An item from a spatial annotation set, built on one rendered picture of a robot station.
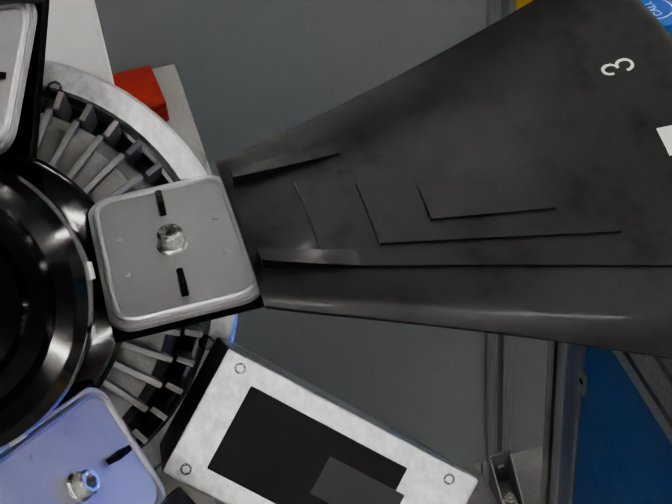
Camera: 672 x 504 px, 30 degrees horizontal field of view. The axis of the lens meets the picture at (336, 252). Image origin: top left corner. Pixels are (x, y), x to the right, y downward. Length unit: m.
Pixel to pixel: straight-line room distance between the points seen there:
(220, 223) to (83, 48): 0.25
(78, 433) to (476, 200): 0.20
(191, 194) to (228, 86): 0.78
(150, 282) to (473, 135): 0.16
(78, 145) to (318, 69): 0.74
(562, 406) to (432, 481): 0.57
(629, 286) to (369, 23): 0.86
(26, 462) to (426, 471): 0.22
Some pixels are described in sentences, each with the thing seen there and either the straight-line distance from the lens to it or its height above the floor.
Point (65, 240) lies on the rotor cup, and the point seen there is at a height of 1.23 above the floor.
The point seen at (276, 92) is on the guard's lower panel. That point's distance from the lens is 1.38.
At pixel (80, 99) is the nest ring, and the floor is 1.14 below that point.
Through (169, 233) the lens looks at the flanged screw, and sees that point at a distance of 0.55.
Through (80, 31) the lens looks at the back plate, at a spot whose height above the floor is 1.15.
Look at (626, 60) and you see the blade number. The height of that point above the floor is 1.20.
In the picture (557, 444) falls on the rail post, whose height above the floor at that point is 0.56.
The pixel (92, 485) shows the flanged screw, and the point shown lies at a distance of 0.56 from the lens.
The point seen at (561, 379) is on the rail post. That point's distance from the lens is 1.21.
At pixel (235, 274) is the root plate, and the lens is 0.53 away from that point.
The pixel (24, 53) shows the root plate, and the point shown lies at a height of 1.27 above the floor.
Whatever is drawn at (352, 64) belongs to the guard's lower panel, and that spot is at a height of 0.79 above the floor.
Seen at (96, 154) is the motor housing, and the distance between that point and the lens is 0.66.
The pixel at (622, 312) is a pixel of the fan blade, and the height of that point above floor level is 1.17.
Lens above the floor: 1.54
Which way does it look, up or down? 41 degrees down
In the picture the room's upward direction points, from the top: 6 degrees counter-clockwise
